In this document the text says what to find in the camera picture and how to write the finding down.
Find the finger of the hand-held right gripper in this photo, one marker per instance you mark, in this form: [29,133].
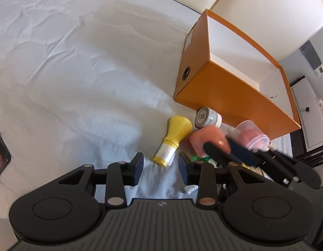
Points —
[213,150]
[243,153]

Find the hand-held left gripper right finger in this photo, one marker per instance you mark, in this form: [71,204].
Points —
[183,168]

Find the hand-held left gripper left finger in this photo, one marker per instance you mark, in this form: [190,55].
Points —
[137,168]

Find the pink silicone pad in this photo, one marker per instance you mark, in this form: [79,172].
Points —
[207,136]

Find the pink makeup sponge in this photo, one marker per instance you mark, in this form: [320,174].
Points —
[246,137]

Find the clear plastic container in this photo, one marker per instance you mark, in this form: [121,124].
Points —
[251,133]

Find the orange cardboard box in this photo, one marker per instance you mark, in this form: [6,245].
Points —
[229,94]

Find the green white packet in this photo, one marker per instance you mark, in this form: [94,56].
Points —
[200,159]

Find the small white tube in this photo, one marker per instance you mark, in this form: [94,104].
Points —
[190,189]

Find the silver glitter jar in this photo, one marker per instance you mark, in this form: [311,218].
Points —
[206,117]

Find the yellow bulb-shaped bottle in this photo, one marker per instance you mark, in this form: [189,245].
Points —
[177,129]

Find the white nightstand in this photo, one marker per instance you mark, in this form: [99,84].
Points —
[310,120]

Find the black smartphone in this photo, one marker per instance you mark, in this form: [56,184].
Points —
[0,154]

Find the cream upholstered headboard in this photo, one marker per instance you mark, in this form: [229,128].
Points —
[268,2]

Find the small white wall thermostat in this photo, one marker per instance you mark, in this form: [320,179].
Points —
[320,71]

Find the grey wall switch panel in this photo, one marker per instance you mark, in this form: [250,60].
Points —
[310,55]

